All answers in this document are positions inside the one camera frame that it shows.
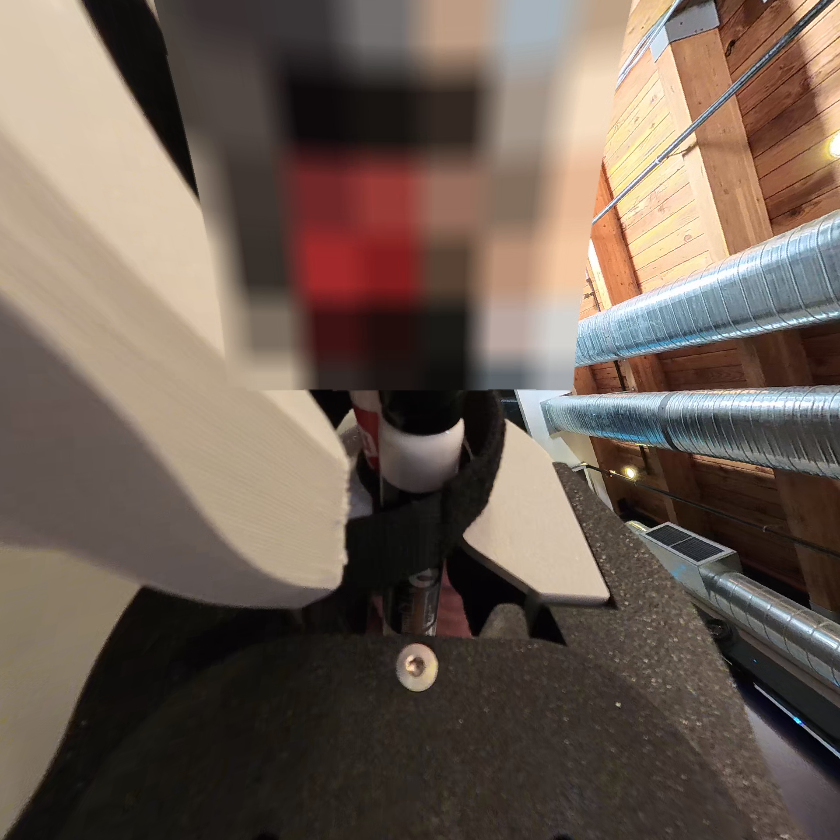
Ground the red marker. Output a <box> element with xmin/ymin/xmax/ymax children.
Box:
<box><xmin>350</xmin><ymin>392</ymin><xmax>383</xmax><ymax>472</ymax></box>

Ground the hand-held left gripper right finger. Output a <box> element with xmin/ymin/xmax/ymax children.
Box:
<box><xmin>459</xmin><ymin>420</ymin><xmax>613</xmax><ymax>641</ymax></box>

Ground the person's maroon clothing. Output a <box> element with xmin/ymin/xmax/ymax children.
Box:
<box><xmin>436</xmin><ymin>570</ymin><xmax>475</xmax><ymax>639</ymax></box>

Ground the metal conduit pipe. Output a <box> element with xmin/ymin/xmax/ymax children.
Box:
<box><xmin>591</xmin><ymin>0</ymin><xmax>840</xmax><ymax>225</ymax></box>
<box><xmin>617</xmin><ymin>0</ymin><xmax>686</xmax><ymax>89</ymax></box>

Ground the silver duct with vent box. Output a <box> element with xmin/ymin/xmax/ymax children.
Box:
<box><xmin>638</xmin><ymin>520</ymin><xmax>840</xmax><ymax>689</ymax></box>

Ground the grey metal beam bracket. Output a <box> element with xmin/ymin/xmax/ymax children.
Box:
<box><xmin>648</xmin><ymin>0</ymin><xmax>718</xmax><ymax>63</ymax></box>

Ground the silver ventilation duct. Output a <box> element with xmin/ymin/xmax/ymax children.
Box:
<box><xmin>540</xmin><ymin>385</ymin><xmax>840</xmax><ymax>481</ymax></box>
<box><xmin>575</xmin><ymin>210</ymin><xmax>840</xmax><ymax>370</ymax></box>

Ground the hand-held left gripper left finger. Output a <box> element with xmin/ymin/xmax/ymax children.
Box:
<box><xmin>338</xmin><ymin>427</ymin><xmax>382</xmax><ymax>522</ymax></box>

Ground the black marker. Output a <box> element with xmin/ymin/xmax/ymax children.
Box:
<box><xmin>376</xmin><ymin>392</ymin><xmax>468</xmax><ymax>636</ymax></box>

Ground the black hook-and-loop strap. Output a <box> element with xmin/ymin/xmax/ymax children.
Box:
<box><xmin>344</xmin><ymin>392</ymin><xmax>508</xmax><ymax>592</ymax></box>

